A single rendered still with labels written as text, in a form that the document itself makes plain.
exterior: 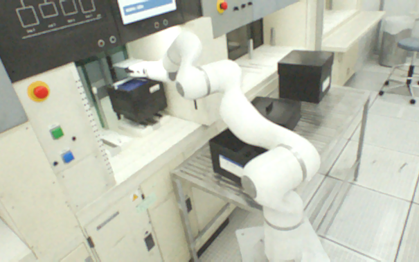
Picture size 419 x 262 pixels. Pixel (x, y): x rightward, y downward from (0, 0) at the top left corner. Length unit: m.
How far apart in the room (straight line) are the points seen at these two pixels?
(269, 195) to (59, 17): 0.82
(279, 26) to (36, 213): 2.33
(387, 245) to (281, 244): 1.32
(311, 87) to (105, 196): 1.34
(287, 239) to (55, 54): 0.91
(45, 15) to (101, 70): 1.19
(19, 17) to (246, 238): 1.00
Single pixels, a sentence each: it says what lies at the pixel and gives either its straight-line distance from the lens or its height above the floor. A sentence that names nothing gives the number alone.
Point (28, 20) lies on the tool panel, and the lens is 1.07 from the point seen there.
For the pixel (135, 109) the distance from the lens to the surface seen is 1.56.
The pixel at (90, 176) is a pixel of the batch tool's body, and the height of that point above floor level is 0.98.
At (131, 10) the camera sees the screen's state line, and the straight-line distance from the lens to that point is 1.26.
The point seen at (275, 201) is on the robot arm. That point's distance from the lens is 0.81.
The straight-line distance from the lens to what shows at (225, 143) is 1.46.
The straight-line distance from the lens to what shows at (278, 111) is 1.71.
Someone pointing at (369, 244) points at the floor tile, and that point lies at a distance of 2.22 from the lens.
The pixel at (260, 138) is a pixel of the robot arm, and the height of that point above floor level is 1.18.
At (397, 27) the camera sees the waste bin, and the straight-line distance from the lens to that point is 4.78.
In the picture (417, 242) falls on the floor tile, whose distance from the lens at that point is 2.32.
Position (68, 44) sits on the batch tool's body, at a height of 1.46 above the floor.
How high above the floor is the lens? 1.66
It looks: 30 degrees down
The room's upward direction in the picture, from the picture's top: 8 degrees counter-clockwise
